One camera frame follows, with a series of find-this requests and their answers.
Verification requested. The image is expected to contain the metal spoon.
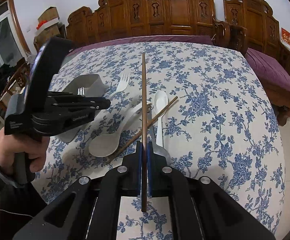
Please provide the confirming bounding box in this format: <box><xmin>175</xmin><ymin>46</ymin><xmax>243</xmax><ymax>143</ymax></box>
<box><xmin>146</xmin><ymin>104</ymin><xmax>172</xmax><ymax>167</ymax></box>

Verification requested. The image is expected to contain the black clothes pile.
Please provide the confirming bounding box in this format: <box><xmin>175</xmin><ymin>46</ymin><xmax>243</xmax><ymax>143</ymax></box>
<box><xmin>0</xmin><ymin>64</ymin><xmax>15</xmax><ymax>93</ymax></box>

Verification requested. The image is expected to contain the brown wooden chopstick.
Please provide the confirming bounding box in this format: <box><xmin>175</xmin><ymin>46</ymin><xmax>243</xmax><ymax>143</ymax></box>
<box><xmin>141</xmin><ymin>52</ymin><xmax>148</xmax><ymax>212</ymax></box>
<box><xmin>106</xmin><ymin>96</ymin><xmax>178</xmax><ymax>164</ymax></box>

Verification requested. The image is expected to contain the purple armchair cushion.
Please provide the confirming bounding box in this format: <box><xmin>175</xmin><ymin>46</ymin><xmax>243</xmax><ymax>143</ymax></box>
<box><xmin>245</xmin><ymin>47</ymin><xmax>290</xmax><ymax>103</ymax></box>

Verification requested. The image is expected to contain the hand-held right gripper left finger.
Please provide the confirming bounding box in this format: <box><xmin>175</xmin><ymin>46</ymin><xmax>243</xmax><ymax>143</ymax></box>
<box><xmin>12</xmin><ymin>141</ymin><xmax>143</xmax><ymax>240</ymax></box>

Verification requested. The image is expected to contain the open brown cardboard box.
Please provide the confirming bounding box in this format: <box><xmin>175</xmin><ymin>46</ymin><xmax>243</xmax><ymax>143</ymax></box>
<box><xmin>38</xmin><ymin>6</ymin><xmax>58</xmax><ymax>23</ymax></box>

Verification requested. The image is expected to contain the person's left forearm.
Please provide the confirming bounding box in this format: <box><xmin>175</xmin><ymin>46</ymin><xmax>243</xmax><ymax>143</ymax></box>
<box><xmin>0</xmin><ymin>139</ymin><xmax>50</xmax><ymax>240</ymax></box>

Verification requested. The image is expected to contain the wooden chair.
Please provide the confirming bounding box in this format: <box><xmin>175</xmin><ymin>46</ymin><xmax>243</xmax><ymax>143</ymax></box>
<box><xmin>0</xmin><ymin>60</ymin><xmax>34</xmax><ymax>140</ymax></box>

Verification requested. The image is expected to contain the wooden framed glass door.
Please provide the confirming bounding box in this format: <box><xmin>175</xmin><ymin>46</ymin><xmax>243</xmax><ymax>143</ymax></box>
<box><xmin>0</xmin><ymin>0</ymin><xmax>32</xmax><ymax>85</ymax></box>

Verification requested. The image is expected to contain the carved wooden sofa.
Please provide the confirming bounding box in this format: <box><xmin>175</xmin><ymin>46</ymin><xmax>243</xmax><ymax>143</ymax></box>
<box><xmin>65</xmin><ymin>0</ymin><xmax>231</xmax><ymax>49</ymax></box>

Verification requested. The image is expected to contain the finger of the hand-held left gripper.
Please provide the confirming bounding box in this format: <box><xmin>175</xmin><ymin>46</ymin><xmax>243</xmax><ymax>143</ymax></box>
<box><xmin>49</xmin><ymin>99</ymin><xmax>111</xmax><ymax>112</ymax></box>
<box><xmin>47</xmin><ymin>91</ymin><xmax>105</xmax><ymax>103</ymax></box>

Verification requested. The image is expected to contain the blue floral tablecloth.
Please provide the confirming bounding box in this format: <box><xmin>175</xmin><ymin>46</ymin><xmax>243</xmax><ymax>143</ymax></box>
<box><xmin>36</xmin><ymin>41</ymin><xmax>286</xmax><ymax>240</ymax></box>

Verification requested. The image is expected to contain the white plastic fork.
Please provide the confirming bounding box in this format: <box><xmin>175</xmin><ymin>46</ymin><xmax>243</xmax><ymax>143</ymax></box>
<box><xmin>105</xmin><ymin>71</ymin><xmax>131</xmax><ymax>103</ymax></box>

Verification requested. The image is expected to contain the rectangular metal tray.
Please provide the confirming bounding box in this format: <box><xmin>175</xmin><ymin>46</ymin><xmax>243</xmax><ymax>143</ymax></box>
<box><xmin>56</xmin><ymin>74</ymin><xmax>104</xmax><ymax>143</ymax></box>

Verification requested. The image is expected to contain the carved wooden armchair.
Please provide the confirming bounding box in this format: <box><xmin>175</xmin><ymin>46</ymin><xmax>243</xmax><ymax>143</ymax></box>
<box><xmin>222</xmin><ymin>0</ymin><xmax>290</xmax><ymax>127</ymax></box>

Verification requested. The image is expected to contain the large printed cardboard box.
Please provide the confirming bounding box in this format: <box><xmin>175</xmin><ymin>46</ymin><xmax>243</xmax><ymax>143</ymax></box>
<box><xmin>34</xmin><ymin>26</ymin><xmax>65</xmax><ymax>53</ymax></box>

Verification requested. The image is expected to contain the white soup spoon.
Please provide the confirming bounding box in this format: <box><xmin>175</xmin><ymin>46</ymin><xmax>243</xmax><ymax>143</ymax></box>
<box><xmin>154</xmin><ymin>91</ymin><xmax>168</xmax><ymax>148</ymax></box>

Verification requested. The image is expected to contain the flat white box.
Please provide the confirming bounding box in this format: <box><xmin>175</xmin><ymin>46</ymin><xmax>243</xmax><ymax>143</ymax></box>
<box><xmin>36</xmin><ymin>17</ymin><xmax>60</xmax><ymax>34</ymax></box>

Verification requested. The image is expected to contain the person's left hand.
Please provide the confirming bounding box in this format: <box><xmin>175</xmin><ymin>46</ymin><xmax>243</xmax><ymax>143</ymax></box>
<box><xmin>0</xmin><ymin>130</ymin><xmax>50</xmax><ymax>180</ymax></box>

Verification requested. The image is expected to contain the red box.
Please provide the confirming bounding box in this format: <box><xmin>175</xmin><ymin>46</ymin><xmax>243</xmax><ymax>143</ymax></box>
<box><xmin>281</xmin><ymin>27</ymin><xmax>290</xmax><ymax>48</ymax></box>

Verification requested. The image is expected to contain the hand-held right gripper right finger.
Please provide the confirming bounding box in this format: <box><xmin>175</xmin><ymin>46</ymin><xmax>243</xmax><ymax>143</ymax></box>
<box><xmin>147</xmin><ymin>141</ymin><xmax>276</xmax><ymax>240</ymax></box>

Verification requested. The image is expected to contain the wide white rice spoon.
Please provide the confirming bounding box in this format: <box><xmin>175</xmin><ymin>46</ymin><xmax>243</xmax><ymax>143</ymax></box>
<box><xmin>88</xmin><ymin>101</ymin><xmax>151</xmax><ymax>158</ymax></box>

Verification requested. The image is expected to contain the long purple sofa cushion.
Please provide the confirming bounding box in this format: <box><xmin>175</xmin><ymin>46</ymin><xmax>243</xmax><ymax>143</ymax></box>
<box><xmin>69</xmin><ymin>35</ymin><xmax>214</xmax><ymax>55</ymax></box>

